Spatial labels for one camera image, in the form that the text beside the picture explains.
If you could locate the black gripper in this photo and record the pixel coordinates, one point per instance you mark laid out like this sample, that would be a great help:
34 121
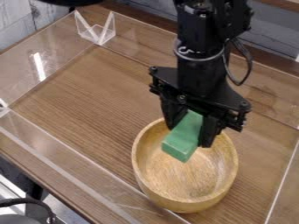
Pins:
196 86

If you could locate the green rectangular block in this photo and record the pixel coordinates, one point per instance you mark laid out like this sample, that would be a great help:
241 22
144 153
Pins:
182 140

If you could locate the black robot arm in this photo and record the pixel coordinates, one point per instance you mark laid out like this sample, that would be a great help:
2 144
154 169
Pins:
210 25

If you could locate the brown wooden bowl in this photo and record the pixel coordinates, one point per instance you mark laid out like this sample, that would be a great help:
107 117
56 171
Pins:
183 187

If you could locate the clear acrylic corner bracket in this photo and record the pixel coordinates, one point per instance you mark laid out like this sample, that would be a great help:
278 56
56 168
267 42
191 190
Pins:
99 34

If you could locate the clear acrylic tray wall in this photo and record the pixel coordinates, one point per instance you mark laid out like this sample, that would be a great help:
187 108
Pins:
100 196

